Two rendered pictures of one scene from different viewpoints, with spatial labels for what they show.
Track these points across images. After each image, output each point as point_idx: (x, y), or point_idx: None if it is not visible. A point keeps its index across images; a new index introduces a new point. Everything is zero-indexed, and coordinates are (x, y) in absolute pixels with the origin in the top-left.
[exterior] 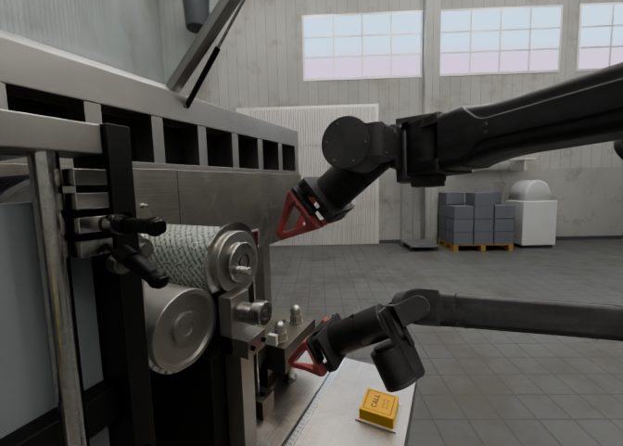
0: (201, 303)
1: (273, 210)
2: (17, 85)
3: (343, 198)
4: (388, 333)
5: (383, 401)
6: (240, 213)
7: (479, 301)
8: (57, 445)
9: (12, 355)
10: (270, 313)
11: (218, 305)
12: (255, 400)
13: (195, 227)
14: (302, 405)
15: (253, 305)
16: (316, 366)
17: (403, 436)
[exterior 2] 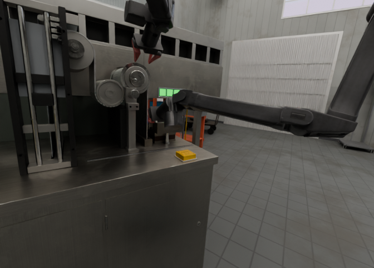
0: (118, 87)
1: (198, 82)
2: (88, 15)
3: (146, 41)
4: (168, 105)
5: (187, 152)
6: (176, 79)
7: (209, 97)
8: (48, 80)
9: (42, 58)
10: (137, 95)
11: (140, 102)
12: (135, 131)
13: None
14: (161, 148)
15: (131, 90)
16: (149, 118)
17: (185, 163)
